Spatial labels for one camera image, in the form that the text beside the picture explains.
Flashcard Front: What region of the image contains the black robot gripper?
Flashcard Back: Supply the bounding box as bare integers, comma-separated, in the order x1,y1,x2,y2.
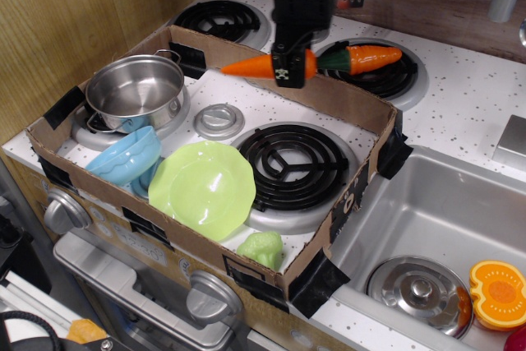
270,0,334,88

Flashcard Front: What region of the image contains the orange plastic toy carrot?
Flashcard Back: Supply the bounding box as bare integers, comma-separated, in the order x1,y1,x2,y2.
220,48,351,81

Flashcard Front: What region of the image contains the orange carrot half piece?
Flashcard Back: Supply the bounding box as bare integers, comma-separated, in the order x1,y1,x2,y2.
346,45,403,76

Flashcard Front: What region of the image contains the light green plastic plate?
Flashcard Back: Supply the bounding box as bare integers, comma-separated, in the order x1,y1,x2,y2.
148,141,256,242

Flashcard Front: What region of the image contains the back left black burner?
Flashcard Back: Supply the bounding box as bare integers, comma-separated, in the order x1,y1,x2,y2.
171,0,261,43

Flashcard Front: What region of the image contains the black burner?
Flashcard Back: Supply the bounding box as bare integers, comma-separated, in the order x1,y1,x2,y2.
321,49,423,99
233,122,358,211
171,0,261,43

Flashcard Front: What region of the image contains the silver stove knob centre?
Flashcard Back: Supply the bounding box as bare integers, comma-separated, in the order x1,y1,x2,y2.
193,104,245,141

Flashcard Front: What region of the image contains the back right black burner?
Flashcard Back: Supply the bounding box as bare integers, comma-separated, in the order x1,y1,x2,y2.
321,49,423,99

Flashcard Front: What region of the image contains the front right black burner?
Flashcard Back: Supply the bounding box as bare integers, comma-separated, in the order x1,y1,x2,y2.
233,122,358,211

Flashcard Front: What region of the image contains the brown cardboard fence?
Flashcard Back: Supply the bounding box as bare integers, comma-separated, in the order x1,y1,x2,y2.
25,24,414,320

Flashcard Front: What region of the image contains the stainless steel pot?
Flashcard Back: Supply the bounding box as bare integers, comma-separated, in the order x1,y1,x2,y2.
85,49,184,134

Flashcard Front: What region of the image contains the light blue plastic bowl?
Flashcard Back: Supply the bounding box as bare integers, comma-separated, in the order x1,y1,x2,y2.
85,126,162,186

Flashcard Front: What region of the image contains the green toy broccoli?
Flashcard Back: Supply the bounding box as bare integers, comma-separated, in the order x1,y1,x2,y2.
237,231,283,270

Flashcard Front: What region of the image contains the grey metal sink basin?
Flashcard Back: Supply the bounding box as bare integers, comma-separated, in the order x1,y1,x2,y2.
331,147,525,350

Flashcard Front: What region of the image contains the front left burner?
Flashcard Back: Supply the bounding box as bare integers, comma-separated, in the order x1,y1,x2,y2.
72,87,191,151

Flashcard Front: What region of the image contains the silver oven knob right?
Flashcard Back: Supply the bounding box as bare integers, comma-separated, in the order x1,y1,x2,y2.
186,270,243,326

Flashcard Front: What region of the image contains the silver oven knob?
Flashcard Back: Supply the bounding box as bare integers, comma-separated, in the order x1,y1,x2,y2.
44,188,92,235
186,270,243,326

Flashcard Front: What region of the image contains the silver oven knob left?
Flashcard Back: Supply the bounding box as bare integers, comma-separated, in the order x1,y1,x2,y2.
44,188,92,235

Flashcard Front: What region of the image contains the steel pot lid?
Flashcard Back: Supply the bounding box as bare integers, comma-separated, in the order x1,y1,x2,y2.
365,256,473,339

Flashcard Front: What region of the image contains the orange toy pumpkin half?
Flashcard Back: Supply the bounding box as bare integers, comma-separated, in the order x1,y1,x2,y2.
469,261,525,331

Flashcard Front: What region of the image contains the red toy fruit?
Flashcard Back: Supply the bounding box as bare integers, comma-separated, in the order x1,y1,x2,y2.
503,326,526,351

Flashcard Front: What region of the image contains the silver oven door handle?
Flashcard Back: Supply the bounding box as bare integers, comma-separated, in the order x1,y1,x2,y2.
53,233,235,350

